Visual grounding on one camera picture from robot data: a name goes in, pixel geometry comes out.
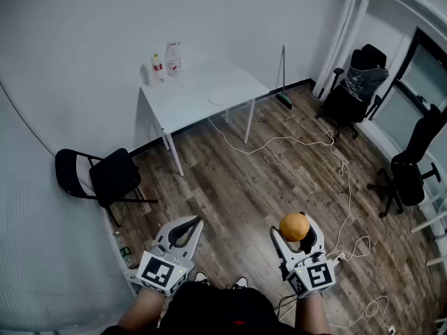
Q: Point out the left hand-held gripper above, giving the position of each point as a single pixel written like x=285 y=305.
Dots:
x=164 y=272

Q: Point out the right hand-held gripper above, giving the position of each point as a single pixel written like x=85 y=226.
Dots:
x=316 y=274

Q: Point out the white plate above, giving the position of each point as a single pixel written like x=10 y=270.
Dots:
x=223 y=96

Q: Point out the person's left forearm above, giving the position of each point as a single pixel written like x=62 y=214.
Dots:
x=141 y=309

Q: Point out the person's right forearm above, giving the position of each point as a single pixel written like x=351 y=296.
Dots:
x=312 y=314

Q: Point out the person's left shoe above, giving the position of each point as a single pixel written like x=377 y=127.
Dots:
x=201 y=277

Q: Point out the person's shoe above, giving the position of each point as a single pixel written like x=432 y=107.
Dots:
x=241 y=282
x=201 y=277

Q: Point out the bottles on floor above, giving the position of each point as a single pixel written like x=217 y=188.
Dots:
x=125 y=251

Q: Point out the person's right shoe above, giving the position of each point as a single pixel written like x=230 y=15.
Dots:
x=241 y=282

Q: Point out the person's black clothing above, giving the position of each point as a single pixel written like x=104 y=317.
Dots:
x=223 y=309

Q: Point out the black folding chair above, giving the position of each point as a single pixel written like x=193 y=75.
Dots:
x=113 y=176

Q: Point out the small wooden stick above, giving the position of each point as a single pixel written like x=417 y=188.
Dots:
x=290 y=118

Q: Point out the white table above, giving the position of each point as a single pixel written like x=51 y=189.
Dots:
x=195 y=100

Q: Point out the green-headed broom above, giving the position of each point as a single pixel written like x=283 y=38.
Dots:
x=285 y=100

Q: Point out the plastic-wrapped black office chair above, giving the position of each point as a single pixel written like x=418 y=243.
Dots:
x=349 y=103

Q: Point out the white opaque bottle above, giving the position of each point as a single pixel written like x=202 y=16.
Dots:
x=147 y=75

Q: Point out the yellow-capped red-label bottle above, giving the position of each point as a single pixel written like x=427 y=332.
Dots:
x=158 y=69

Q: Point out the large clear plastic bottle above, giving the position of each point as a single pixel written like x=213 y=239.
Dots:
x=174 y=59

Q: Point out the black-framed window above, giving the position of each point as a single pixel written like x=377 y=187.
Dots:
x=415 y=93

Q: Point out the white wall pipes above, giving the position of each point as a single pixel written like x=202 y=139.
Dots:
x=344 y=30

